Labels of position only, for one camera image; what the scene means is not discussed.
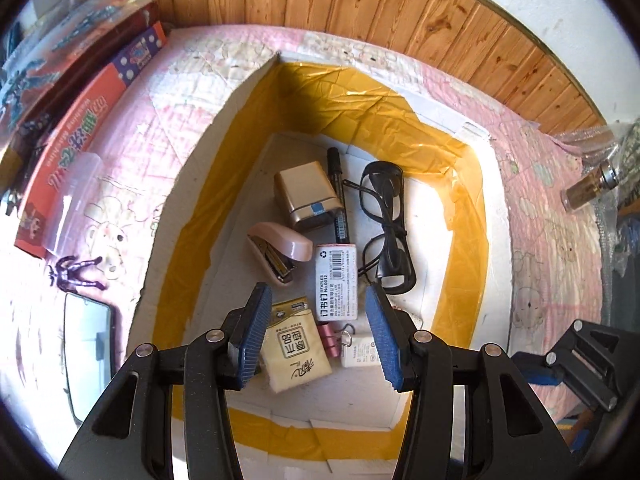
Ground white USB charger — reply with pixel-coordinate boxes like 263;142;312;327
341;333;381;368

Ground gold tissue pack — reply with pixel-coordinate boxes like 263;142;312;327
260;297;332;393

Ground pink binder clip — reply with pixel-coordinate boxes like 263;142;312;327
317;322;356;359

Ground black safety glasses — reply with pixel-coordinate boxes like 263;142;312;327
343;160;418;296

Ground pink stapler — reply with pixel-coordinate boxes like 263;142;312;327
246;222;314;286

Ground staples box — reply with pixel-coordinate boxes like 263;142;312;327
314;244;358;322

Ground black marker pen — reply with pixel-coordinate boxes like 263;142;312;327
326;148;350;244

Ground gold metal box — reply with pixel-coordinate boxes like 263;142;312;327
273;160;344;232

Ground black smartphone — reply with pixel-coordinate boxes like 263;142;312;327
63;292;115;426

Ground white cardboard box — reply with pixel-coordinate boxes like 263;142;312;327
130;51;512;479

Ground pink cartoon quilt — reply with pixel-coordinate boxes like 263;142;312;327
0;24;609;461

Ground glass tea bottle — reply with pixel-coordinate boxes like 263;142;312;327
561;159;618;212

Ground purple toy figure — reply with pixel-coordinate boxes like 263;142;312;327
49;255;107;294

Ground clear plastic case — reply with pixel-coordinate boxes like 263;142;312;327
43;152;103;258

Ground red toy box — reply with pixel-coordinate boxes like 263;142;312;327
14;22;167;258

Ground dark robot toy box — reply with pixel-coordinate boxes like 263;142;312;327
1;0;160;151

